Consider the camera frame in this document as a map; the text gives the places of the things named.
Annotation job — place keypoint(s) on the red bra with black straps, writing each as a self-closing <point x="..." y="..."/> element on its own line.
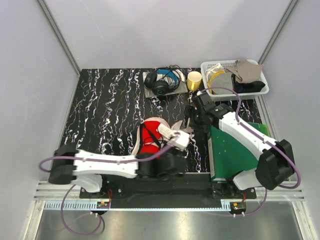
<point x="148" y="138"/>

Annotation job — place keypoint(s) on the green binder folder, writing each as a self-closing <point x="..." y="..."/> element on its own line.
<point x="227" y="156"/>

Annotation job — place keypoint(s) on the beige cloth in basket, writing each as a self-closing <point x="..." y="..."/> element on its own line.
<point x="246" y="72"/>

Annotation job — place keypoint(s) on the grey book under headphones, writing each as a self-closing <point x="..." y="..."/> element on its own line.
<point x="181" y="90"/>

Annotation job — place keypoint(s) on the yellow cloth in basket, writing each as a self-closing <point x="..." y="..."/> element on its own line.
<point x="209" y="79"/>

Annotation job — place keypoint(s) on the black over-ear headphones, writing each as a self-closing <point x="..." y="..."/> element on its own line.
<point x="164" y="80"/>

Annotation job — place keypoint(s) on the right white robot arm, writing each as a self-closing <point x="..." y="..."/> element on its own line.
<point x="275" y="159"/>

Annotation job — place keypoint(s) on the white plastic basket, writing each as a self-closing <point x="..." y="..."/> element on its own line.
<point x="230" y="96"/>

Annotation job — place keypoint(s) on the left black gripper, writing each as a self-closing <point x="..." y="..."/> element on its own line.
<point x="176" y="150"/>

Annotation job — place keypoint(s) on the white packet in basket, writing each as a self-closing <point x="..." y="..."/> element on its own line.
<point x="214" y="69"/>

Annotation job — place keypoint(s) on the yellow mug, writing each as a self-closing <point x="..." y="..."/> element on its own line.
<point x="194" y="79"/>

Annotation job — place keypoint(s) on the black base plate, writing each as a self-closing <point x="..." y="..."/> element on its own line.
<point x="191" y="191"/>

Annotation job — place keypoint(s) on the black cloth in basket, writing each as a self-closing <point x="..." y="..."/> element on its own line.
<point x="253" y="87"/>

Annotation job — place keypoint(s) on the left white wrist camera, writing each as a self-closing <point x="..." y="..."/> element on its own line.
<point x="179" y="140"/>

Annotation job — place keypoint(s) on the grey cloth in basket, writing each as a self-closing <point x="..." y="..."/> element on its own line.
<point x="222" y="81"/>

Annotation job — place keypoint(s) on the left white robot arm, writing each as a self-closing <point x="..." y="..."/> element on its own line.
<point x="86" y="169"/>

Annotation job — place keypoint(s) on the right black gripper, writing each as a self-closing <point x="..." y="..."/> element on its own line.
<point x="189" y="111"/>

